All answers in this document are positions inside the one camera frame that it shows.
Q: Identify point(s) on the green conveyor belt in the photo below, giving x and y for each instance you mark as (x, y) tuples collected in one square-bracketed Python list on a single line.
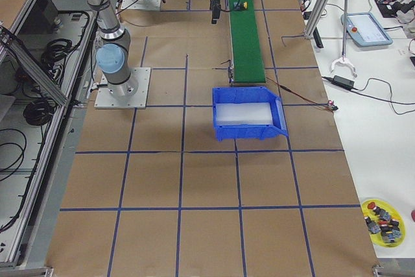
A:
[(248, 66)]

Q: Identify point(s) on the teach pendant tablet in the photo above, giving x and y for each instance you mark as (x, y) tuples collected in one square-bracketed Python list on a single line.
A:
[(365, 30)]

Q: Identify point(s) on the black power adapter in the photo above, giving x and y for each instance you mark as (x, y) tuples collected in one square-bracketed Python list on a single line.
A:
[(342, 82)]

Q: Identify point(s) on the reacher grabber tool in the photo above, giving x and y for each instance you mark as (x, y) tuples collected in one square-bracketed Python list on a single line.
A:
[(343, 60)]

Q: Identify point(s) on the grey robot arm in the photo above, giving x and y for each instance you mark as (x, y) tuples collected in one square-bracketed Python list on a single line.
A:
[(112, 56)]

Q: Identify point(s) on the blue right plastic bin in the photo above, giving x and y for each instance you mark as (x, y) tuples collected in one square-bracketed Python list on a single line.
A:
[(247, 113)]

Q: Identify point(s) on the yellow plate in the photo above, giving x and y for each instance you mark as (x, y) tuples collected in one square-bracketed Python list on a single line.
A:
[(385, 225)]

